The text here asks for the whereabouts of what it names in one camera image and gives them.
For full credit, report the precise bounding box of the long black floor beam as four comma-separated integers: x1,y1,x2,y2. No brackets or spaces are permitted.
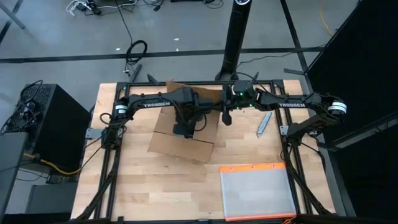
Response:
0,46,326,64

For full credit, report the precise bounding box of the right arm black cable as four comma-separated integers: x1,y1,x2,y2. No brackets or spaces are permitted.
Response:
231,72,266,91

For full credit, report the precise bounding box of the white power strip with cables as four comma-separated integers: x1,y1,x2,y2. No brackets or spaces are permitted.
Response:
65,0,102,16

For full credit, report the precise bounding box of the diagonal black floor beam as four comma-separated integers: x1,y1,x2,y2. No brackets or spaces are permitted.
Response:
279,0,312,82

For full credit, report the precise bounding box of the black computer tower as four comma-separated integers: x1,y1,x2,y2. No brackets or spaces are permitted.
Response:
18,83,91,174

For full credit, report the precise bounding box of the coiled black cable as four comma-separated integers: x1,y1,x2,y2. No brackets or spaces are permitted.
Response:
124,39,149,67

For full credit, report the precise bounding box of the black tower fan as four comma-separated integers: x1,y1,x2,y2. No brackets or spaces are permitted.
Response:
214,0,253,82

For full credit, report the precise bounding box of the mesh zip pouch orange trim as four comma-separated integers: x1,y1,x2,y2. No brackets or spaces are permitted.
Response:
218,162,298,223

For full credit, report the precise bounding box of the grey metal leg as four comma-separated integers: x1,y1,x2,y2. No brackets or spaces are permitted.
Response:
0,0,26,30

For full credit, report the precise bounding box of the brown cardboard shipping box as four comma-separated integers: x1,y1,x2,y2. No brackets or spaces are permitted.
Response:
147,78,225,164

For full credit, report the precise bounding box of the grey cabinet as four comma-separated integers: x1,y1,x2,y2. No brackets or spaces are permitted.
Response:
0,132,29,218

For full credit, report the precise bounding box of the thick orange-yellow cable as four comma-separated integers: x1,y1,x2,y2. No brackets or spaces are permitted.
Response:
23,152,94,177

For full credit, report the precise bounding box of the black curtain panel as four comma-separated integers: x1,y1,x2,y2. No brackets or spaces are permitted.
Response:
306,0,398,224

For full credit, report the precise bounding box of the black aluminium table frame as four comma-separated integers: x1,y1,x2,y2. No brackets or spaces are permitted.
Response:
73,79,338,224

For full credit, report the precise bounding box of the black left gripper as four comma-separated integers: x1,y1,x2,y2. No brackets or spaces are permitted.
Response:
172,105,207,139

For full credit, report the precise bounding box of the dark grey box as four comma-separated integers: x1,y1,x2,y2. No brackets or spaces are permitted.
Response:
25,182,79,215

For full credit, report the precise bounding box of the thin yellow cable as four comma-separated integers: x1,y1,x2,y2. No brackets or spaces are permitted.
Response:
319,0,334,37

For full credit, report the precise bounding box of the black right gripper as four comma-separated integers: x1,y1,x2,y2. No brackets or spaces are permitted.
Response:
198,83,238,126

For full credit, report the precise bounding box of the grey box cutter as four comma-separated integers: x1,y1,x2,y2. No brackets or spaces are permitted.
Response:
256,111,273,139

